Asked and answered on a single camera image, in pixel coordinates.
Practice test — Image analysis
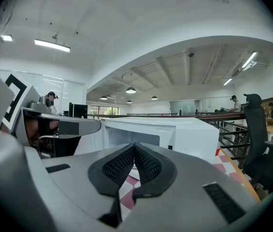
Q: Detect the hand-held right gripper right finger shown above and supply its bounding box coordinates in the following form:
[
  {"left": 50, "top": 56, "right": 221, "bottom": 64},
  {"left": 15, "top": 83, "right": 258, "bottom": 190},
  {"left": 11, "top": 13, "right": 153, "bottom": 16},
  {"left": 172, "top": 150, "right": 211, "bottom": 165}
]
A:
[{"left": 119, "top": 141, "right": 273, "bottom": 232}]

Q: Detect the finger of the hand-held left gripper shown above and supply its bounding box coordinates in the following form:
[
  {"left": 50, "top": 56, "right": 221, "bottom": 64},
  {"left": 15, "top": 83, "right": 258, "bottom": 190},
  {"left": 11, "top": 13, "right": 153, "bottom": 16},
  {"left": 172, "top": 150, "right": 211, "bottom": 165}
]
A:
[{"left": 21, "top": 106, "right": 102, "bottom": 140}]

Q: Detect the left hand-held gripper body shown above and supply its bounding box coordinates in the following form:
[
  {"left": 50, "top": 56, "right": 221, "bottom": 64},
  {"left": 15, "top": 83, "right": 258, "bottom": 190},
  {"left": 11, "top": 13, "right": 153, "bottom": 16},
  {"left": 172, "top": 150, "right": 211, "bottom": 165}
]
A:
[{"left": 0, "top": 73, "right": 53, "bottom": 146}]

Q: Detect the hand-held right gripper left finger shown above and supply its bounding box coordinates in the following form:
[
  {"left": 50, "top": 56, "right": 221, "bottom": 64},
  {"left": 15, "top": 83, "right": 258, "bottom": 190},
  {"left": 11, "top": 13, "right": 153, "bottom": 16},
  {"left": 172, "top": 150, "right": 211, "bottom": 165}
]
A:
[{"left": 24, "top": 142, "right": 137, "bottom": 232}]

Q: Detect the white microwave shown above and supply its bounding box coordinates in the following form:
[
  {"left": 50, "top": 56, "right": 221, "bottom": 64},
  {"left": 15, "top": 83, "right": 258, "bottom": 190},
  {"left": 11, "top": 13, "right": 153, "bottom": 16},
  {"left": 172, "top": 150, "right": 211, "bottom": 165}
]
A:
[{"left": 74, "top": 116, "right": 220, "bottom": 165}]

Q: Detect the black monitor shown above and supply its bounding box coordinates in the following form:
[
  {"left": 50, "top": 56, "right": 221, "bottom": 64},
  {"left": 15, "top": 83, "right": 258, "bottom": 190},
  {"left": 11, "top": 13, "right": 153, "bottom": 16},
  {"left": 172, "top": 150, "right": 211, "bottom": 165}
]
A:
[{"left": 68, "top": 102, "right": 89, "bottom": 119}]

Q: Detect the red white checkered tablecloth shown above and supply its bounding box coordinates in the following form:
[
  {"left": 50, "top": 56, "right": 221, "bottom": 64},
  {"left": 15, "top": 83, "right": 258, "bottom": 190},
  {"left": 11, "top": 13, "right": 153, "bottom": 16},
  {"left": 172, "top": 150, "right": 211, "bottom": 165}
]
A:
[{"left": 120, "top": 154, "right": 246, "bottom": 210}]

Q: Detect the long ceiling tube light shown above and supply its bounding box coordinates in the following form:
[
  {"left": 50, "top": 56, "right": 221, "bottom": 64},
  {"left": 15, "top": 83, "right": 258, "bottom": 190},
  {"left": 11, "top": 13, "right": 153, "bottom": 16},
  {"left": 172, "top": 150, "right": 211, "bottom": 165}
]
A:
[{"left": 34, "top": 38, "right": 72, "bottom": 53}]

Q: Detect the black metal railing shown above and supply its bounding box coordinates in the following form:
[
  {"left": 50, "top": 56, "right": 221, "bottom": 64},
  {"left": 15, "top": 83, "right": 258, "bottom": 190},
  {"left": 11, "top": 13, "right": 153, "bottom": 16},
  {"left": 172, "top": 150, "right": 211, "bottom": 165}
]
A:
[{"left": 194, "top": 112, "right": 251, "bottom": 160}]

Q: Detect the black office chair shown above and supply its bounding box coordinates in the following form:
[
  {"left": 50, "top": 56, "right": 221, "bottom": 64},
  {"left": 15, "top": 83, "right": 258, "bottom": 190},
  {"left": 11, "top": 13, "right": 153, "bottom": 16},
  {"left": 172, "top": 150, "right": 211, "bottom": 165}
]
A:
[{"left": 242, "top": 93, "right": 273, "bottom": 193}]

